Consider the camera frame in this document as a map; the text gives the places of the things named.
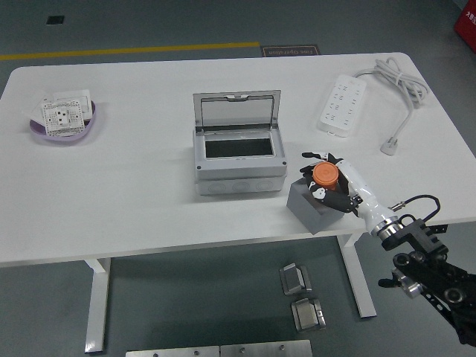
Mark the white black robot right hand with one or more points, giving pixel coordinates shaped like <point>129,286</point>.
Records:
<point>366,202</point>

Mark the orange cylinder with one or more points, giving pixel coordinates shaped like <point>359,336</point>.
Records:
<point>324,173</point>

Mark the grey plastic junction box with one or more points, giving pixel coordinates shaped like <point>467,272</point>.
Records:
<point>238,175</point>

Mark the transparent hinged box lid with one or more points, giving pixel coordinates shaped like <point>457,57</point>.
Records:
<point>238,109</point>

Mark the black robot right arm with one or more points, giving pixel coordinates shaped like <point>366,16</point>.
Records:
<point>420,238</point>

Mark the grey cube with round hole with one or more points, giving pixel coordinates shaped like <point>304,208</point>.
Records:
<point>305,212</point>

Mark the red box with white text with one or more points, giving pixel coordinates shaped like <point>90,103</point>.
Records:
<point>466,26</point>

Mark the white table leg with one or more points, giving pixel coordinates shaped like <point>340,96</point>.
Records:
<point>97,316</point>
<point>359,282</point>

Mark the small metal block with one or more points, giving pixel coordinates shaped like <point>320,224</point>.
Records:
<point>294,279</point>
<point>306,316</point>

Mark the dark floor sign with text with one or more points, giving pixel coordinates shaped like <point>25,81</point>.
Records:
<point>290,51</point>

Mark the purple shallow bowl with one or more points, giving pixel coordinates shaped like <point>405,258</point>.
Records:
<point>67,139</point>

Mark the white socket panel with grid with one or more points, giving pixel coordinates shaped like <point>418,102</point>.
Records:
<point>61,117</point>

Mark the small white plastic plate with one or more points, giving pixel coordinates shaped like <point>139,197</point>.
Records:
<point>34,112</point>

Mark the black floor hatch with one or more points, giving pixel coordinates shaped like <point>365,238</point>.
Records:
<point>55,19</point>

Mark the grey metal base plate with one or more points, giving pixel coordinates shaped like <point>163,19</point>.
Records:
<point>266,349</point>
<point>171,352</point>

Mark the white blank switch plate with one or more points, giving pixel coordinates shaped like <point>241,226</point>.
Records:
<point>74,94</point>

